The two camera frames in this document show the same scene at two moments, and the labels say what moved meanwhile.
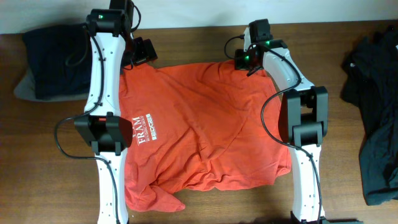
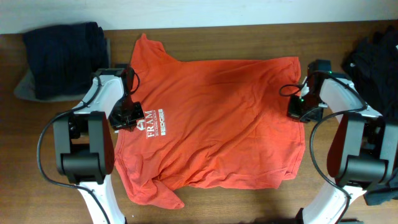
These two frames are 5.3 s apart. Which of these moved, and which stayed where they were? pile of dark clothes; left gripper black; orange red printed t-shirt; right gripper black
Moved: left gripper black; right gripper black
Stayed: orange red printed t-shirt; pile of dark clothes
